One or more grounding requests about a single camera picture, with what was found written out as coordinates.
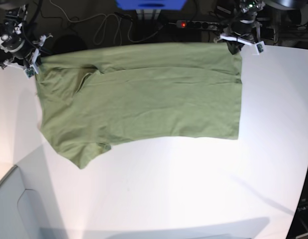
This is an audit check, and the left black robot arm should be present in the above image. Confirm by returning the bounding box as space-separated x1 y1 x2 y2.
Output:
215 0 265 55

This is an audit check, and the green T-shirt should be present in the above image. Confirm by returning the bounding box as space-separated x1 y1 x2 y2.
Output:
36 43 242 169

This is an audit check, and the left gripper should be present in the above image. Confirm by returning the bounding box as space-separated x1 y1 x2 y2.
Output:
213 13 261 55

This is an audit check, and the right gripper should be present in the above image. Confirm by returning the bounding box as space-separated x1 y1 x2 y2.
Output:
0 31 52 71

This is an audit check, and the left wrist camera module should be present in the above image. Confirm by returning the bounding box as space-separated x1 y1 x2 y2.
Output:
251 41 265 55

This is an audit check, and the grey cable on floor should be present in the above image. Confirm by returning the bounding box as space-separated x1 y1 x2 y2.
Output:
49 0 167 45

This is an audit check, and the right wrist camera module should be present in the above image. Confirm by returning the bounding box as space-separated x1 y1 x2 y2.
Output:
24 64 39 79

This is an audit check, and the white power strip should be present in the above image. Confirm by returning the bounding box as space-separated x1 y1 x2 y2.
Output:
176 20 222 31

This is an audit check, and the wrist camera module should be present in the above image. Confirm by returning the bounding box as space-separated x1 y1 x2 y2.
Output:
24 64 39 79
251 41 265 55

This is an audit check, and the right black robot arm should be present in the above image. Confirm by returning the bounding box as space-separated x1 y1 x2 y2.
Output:
0 0 52 78

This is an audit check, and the blue plastic box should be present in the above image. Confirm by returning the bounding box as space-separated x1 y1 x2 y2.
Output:
116 0 186 10

